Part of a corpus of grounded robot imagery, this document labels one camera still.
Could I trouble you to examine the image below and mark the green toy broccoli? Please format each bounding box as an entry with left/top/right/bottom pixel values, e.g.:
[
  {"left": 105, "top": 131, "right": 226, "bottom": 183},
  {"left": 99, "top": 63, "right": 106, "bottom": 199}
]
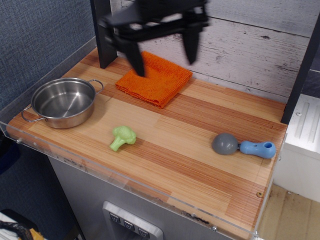
[{"left": 109, "top": 125, "right": 136, "bottom": 152}]

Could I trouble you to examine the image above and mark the black right vertical post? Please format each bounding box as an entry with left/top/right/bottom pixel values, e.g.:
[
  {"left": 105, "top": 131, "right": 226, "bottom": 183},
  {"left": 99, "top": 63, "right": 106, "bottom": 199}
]
[{"left": 281, "top": 0, "right": 320, "bottom": 124}]

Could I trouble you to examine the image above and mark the black braided hose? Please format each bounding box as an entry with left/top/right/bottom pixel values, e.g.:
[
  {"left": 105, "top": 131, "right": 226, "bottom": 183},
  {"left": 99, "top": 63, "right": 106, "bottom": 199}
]
[{"left": 0, "top": 221, "right": 33, "bottom": 240}]

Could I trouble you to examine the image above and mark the silver dispenser button panel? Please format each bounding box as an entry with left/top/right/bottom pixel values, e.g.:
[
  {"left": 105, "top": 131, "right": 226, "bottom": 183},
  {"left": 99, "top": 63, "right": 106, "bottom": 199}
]
[{"left": 102, "top": 201, "right": 164, "bottom": 240}]

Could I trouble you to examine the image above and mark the orange folded cloth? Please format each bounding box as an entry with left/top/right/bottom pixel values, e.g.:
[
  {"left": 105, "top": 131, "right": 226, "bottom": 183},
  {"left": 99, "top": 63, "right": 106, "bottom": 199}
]
[{"left": 115, "top": 51, "right": 193, "bottom": 109}]

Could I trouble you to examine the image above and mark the grey and blue toy spoon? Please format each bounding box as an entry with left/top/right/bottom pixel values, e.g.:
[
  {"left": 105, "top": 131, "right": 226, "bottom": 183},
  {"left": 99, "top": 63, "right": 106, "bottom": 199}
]
[{"left": 211, "top": 133, "right": 277, "bottom": 159}]

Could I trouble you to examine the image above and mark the yellow object bottom left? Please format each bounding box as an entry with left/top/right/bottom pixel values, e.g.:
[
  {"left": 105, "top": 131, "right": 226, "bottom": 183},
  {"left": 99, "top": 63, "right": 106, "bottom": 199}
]
[{"left": 30, "top": 228, "right": 45, "bottom": 240}]

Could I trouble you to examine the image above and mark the black left vertical post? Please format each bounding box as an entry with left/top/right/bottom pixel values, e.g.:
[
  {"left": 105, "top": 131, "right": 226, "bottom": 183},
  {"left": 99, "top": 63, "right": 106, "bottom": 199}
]
[{"left": 89, "top": 0, "right": 118, "bottom": 69}]

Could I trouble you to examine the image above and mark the stainless steel pot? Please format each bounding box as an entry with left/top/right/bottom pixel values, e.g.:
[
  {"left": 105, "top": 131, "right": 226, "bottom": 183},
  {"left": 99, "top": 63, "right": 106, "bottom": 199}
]
[{"left": 21, "top": 77, "right": 105, "bottom": 129}]

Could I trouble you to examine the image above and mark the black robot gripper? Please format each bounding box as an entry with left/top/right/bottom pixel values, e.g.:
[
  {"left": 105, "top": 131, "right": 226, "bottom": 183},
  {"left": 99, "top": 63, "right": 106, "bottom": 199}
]
[{"left": 99, "top": 0, "right": 209, "bottom": 77}]

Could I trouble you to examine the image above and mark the black vertical post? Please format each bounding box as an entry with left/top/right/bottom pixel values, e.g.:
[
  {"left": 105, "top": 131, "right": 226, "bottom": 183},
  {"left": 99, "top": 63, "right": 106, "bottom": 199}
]
[
  {"left": 281, "top": 0, "right": 320, "bottom": 124},
  {"left": 89, "top": 0, "right": 118, "bottom": 69}
]

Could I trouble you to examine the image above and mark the clear acrylic table guard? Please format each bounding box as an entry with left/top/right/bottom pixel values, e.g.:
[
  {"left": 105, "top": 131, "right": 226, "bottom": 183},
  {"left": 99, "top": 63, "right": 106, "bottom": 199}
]
[{"left": 7, "top": 50, "right": 287, "bottom": 240}]

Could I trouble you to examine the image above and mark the grey metal cabinet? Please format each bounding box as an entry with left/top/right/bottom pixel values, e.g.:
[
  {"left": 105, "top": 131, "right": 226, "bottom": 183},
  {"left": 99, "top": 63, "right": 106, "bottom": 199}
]
[{"left": 49, "top": 157, "right": 225, "bottom": 240}]

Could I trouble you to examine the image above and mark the white ribbed box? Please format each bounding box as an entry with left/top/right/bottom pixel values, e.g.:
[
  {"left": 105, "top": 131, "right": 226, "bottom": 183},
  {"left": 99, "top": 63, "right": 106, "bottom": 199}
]
[{"left": 273, "top": 94, "right": 320, "bottom": 202}]

